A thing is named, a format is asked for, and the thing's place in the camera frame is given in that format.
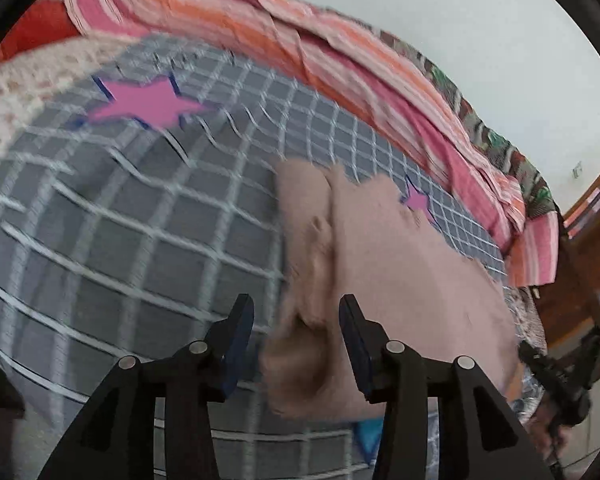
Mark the floral white under sheet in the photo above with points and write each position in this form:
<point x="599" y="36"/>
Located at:
<point x="31" y="78"/>

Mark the pink striped pillow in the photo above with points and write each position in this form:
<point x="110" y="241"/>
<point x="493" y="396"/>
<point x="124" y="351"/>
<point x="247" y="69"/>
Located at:
<point x="533" y="257"/>

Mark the pink knit sweater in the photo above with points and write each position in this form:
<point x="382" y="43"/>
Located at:
<point x="346" y="238"/>

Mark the red towel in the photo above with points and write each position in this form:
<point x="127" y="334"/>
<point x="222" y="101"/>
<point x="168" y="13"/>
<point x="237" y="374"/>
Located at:
<point x="45" y="22"/>

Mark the pink striped blanket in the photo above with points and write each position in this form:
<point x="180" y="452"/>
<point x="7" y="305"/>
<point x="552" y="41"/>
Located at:
<point x="349" y="64"/>

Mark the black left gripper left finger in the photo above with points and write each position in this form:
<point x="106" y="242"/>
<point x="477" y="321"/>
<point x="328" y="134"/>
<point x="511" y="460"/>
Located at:
<point x="112" y="437"/>

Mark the grey checked bed sheet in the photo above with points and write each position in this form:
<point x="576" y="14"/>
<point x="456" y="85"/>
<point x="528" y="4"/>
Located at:
<point x="139" y="202"/>

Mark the floral patchwork quilt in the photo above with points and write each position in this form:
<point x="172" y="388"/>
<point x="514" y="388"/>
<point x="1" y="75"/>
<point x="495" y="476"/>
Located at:
<point x="502" y="153"/>

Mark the right hand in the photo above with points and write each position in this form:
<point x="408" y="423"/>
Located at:
<point x="538" y="428"/>

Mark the wooden chair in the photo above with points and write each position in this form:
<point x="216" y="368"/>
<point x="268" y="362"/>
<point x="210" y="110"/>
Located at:
<point x="572" y="301"/>

